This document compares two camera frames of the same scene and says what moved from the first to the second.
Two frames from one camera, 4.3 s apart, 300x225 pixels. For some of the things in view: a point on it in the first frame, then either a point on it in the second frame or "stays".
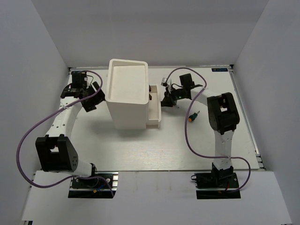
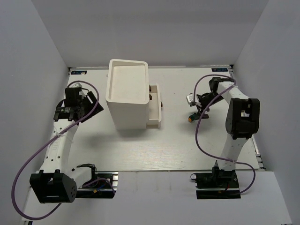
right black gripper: [168, 100] → [200, 106]
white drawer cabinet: [127, 93] stays
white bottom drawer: [154, 110] stays
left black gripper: [100, 97] → [98, 108]
